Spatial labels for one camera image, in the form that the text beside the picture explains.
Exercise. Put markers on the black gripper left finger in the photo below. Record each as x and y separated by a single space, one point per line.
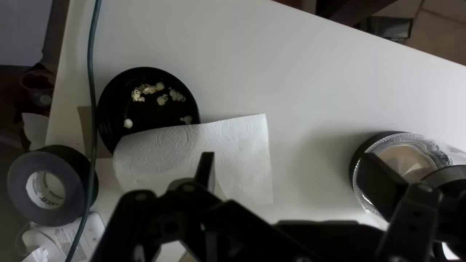
161 218

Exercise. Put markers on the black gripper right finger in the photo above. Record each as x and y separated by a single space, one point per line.
410 218

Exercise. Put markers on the white printed papers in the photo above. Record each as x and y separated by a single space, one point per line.
48 242

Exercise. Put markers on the white paper towel sheet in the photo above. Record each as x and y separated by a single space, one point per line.
233 146

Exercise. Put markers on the dark red round container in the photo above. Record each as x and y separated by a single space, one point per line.
38 87

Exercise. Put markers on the white popcorn piece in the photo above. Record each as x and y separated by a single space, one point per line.
177 95
139 93
162 99
127 122

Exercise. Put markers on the grey duct tape roll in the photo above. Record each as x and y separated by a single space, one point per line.
24 194

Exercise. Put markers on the glass kettle with black lid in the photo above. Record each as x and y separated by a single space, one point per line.
412 153

